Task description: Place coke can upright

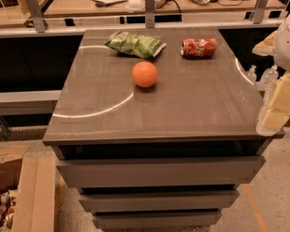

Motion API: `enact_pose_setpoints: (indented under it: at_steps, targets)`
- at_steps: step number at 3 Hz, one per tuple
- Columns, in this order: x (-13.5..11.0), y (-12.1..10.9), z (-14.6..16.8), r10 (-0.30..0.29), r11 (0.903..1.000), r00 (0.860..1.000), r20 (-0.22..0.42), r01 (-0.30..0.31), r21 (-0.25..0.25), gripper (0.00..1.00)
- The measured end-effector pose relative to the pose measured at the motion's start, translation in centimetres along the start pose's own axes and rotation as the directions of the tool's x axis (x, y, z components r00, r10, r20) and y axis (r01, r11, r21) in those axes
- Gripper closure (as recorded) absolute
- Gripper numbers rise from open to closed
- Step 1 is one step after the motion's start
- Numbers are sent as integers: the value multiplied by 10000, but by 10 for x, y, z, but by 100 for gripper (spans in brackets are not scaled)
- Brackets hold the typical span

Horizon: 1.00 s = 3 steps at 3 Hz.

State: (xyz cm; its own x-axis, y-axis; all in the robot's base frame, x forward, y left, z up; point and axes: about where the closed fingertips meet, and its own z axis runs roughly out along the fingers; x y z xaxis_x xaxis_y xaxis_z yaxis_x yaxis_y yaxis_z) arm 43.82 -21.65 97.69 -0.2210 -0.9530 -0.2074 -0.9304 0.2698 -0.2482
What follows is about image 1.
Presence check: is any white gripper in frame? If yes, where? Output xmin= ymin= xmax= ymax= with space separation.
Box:
xmin=252 ymin=14 xmax=290 ymax=131

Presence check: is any white face mask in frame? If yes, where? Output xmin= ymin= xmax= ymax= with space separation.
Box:
xmin=124 ymin=0 xmax=144 ymax=13

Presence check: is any grey drawer cabinet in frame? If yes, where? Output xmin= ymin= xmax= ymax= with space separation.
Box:
xmin=42 ymin=27 xmax=286 ymax=231

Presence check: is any left metal bracket post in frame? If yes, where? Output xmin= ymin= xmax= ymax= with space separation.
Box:
xmin=25 ymin=0 xmax=46 ymax=33

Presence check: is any clear plastic bottle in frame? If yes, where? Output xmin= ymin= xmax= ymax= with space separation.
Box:
xmin=259 ymin=65 xmax=278 ymax=89
xmin=246 ymin=65 xmax=257 ymax=82

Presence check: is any brown cardboard box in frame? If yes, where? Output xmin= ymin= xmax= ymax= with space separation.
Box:
xmin=0 ymin=146 xmax=55 ymax=232

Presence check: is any middle metal bracket post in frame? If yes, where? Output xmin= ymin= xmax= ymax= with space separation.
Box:
xmin=145 ymin=0 xmax=155 ymax=28

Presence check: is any orange ball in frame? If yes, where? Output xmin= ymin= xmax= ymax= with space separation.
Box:
xmin=131 ymin=61 xmax=158 ymax=88

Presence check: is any green chip bag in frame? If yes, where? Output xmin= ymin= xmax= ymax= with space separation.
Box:
xmin=104 ymin=31 xmax=166 ymax=59

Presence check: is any metal bracket post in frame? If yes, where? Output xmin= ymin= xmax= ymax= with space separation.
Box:
xmin=145 ymin=0 xmax=155 ymax=28
xmin=25 ymin=0 xmax=46 ymax=33
xmin=250 ymin=0 xmax=269 ymax=24

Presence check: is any right metal bracket post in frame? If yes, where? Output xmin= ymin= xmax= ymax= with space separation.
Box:
xmin=250 ymin=0 xmax=269 ymax=24

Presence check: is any red coke can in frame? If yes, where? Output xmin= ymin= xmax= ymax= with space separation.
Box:
xmin=181 ymin=39 xmax=217 ymax=57

